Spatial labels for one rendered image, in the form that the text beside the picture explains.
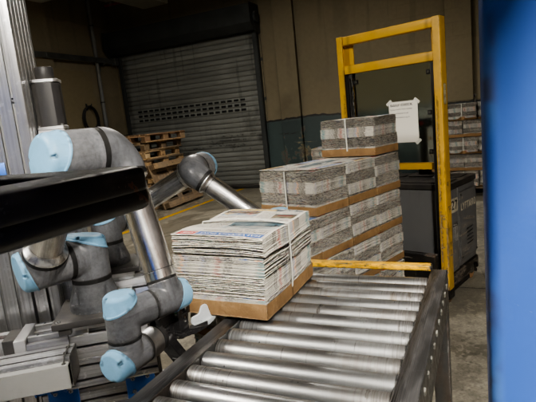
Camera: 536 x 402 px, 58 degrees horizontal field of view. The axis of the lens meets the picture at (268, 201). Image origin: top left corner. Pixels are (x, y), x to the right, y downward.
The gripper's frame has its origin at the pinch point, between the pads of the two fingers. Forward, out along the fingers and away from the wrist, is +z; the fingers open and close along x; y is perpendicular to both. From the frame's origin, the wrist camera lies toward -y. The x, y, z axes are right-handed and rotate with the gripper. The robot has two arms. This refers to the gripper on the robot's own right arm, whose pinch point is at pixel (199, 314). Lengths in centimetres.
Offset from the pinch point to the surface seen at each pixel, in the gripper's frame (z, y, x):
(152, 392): -37.0, -0.1, -12.4
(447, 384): 43, -37, -62
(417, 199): 237, -12, -29
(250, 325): -1.5, -0.9, -17.1
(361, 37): 232, 102, 2
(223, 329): -7.2, -0.1, -12.3
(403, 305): 19, 0, -54
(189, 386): -32.9, -0.2, -18.7
